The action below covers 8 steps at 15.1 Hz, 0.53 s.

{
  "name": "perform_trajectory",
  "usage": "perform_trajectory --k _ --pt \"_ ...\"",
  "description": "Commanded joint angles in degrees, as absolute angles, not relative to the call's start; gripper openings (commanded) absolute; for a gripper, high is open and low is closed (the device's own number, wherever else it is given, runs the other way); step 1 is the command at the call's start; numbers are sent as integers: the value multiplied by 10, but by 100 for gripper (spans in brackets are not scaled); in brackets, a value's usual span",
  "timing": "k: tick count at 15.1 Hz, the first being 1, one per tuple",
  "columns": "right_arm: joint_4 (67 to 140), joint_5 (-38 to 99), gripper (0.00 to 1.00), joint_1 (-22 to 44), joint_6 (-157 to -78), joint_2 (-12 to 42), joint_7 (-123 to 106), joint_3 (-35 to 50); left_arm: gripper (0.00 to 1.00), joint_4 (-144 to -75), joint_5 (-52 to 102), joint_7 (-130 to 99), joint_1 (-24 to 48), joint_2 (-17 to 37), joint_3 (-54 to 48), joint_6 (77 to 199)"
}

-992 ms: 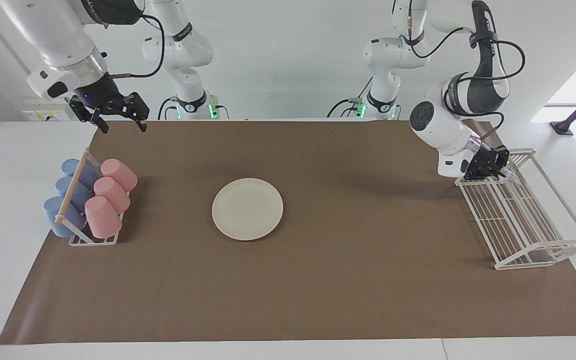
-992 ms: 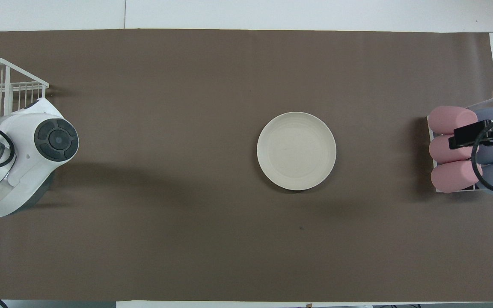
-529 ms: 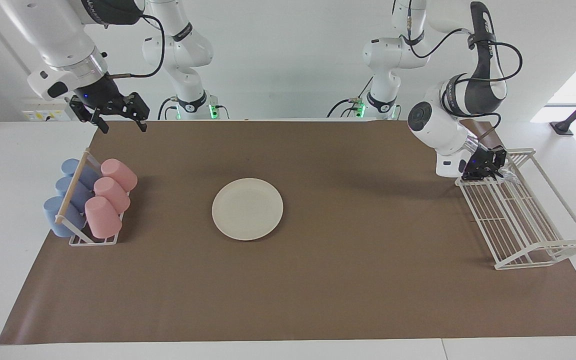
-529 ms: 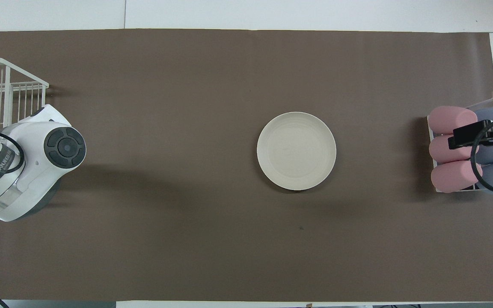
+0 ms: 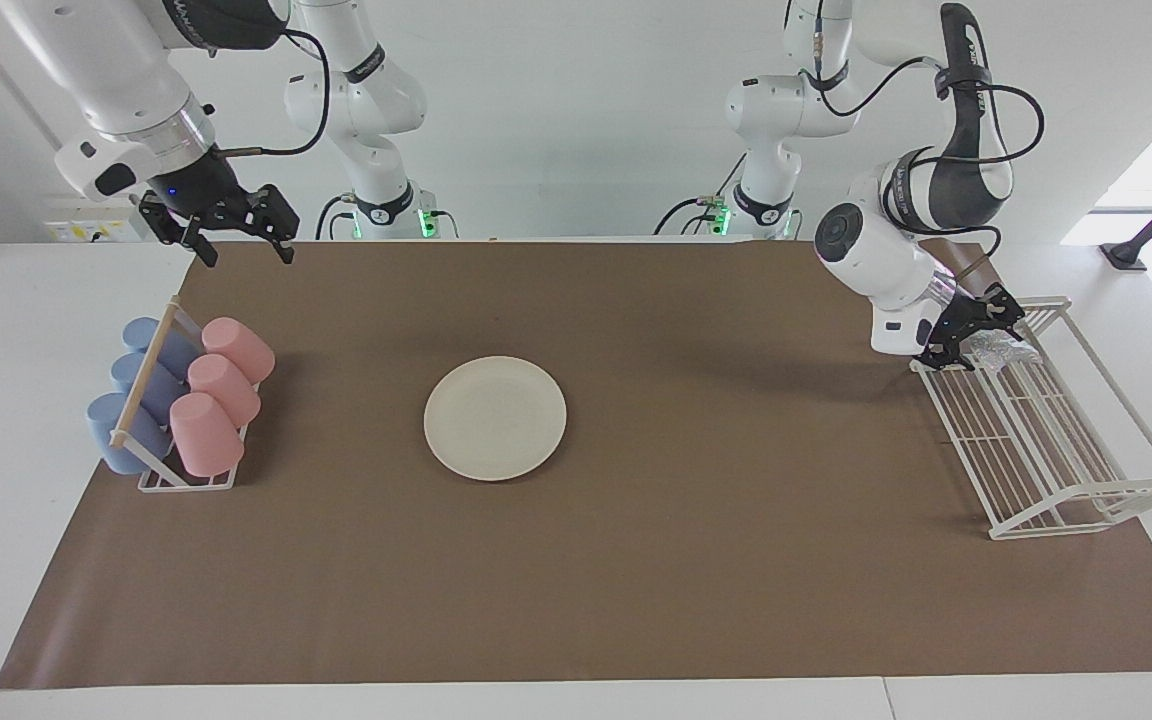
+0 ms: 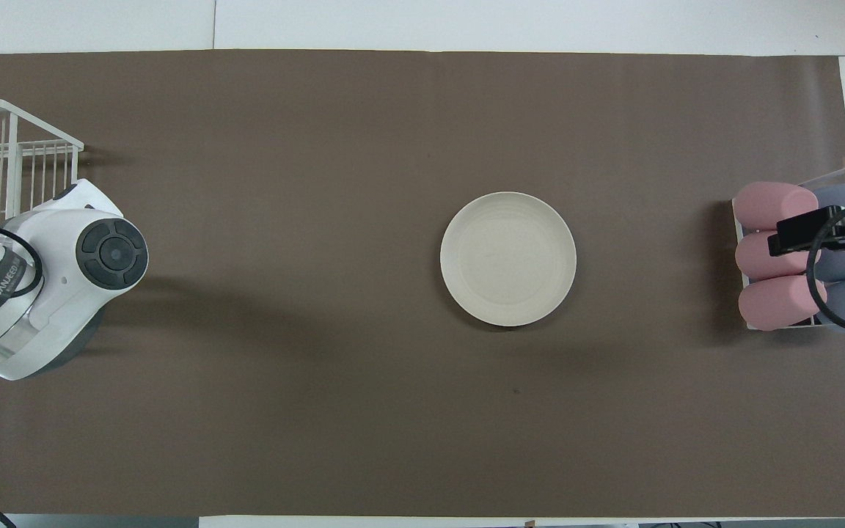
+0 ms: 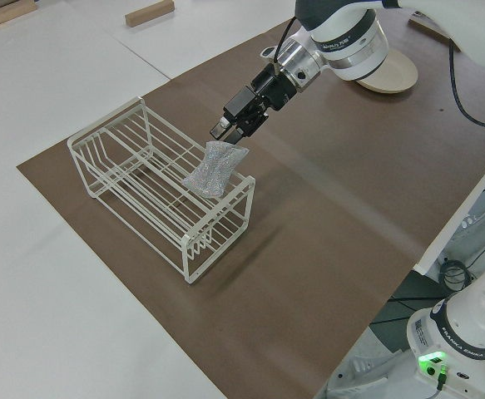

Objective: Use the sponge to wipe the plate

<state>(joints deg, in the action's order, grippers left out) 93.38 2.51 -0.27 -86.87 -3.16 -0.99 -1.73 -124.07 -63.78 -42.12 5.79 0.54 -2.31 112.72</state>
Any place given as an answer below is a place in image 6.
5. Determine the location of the pink plastic cup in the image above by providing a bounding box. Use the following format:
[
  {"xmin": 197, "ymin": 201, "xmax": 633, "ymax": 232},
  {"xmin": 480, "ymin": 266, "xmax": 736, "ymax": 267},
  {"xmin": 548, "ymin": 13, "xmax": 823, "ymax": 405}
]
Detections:
[
  {"xmin": 738, "ymin": 275, "xmax": 828, "ymax": 331},
  {"xmin": 733, "ymin": 181, "xmax": 819, "ymax": 232},
  {"xmin": 735, "ymin": 230, "xmax": 822, "ymax": 281}
]

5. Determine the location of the cream round plate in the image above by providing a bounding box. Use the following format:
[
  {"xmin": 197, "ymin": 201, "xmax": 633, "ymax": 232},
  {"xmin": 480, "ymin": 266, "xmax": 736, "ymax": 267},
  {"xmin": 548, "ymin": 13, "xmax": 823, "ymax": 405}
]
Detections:
[{"xmin": 440, "ymin": 191, "xmax": 578, "ymax": 328}]

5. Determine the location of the brown table mat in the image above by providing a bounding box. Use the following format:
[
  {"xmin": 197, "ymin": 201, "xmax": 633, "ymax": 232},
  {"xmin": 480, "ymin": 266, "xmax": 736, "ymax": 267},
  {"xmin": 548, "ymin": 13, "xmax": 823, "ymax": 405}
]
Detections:
[{"xmin": 0, "ymin": 50, "xmax": 845, "ymax": 518}]

